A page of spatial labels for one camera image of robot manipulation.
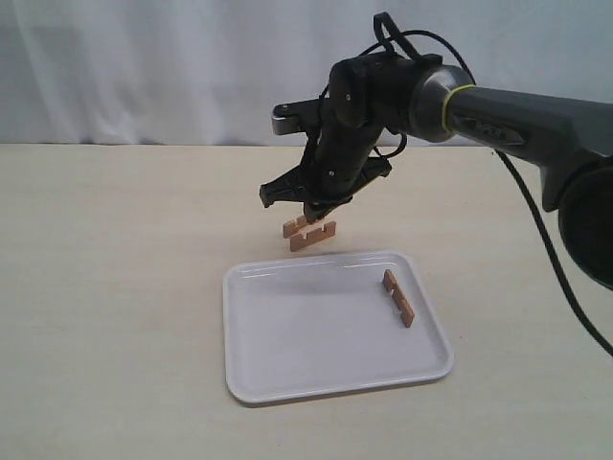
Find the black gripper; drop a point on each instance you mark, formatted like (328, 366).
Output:
(331, 171)

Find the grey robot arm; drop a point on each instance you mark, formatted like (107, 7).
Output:
(570, 141)

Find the white plastic tray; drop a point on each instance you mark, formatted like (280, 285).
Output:
(312, 327)

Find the white curtain backdrop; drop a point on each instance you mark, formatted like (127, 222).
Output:
(209, 72)

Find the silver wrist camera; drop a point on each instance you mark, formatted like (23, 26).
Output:
(297, 117)

